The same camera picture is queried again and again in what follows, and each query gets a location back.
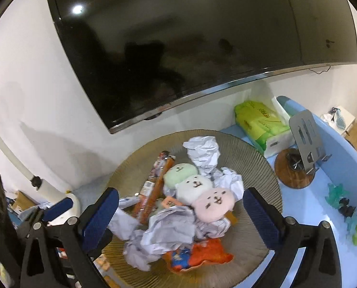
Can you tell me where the white desk lamp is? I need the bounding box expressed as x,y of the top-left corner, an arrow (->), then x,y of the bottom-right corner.
0,114 -> 82,226

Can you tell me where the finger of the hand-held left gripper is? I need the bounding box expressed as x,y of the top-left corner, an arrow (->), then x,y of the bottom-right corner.
16,198 -> 73,239

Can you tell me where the black flat television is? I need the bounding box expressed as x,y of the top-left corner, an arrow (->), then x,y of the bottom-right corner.
43,0 -> 357,135

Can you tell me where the metal phone stand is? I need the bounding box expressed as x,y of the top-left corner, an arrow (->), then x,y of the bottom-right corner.
288,110 -> 333,175

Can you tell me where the black cable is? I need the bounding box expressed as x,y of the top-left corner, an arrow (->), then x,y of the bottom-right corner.
308,65 -> 331,74

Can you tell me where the brown cardboard box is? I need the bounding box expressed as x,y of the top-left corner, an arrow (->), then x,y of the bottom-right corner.
11,190 -> 38,214

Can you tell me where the round wooden coaster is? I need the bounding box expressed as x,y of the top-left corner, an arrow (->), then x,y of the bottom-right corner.
274,149 -> 316,189

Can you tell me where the teal translucent toy figure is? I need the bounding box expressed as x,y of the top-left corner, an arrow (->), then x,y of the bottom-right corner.
325,182 -> 347,210

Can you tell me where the small orange cardboard box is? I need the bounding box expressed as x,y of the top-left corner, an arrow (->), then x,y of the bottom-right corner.
162,195 -> 185,208

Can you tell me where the three-ball dango plush toy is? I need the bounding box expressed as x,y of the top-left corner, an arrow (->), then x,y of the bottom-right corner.
163,162 -> 236,224

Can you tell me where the orange sausage snack stick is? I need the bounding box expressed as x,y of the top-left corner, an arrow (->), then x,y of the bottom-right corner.
139,151 -> 176,224

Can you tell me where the orange blue snack packet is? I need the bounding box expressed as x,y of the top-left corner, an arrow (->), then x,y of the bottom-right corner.
163,238 -> 235,274

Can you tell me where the gold ribbed glass plate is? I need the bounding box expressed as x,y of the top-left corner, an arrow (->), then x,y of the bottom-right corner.
102,129 -> 283,288

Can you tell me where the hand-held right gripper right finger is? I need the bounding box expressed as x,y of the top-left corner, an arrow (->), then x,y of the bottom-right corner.
242,187 -> 342,288

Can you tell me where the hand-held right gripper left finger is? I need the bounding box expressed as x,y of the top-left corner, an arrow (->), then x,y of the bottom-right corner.
19,187 -> 120,288

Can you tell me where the small black toy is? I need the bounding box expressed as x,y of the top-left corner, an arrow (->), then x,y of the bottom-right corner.
338,205 -> 357,217

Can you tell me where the white box with blue brush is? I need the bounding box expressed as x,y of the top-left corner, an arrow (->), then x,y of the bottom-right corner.
320,105 -> 357,136

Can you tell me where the green tissue pack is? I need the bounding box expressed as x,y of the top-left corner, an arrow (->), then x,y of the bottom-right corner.
234,99 -> 295,158

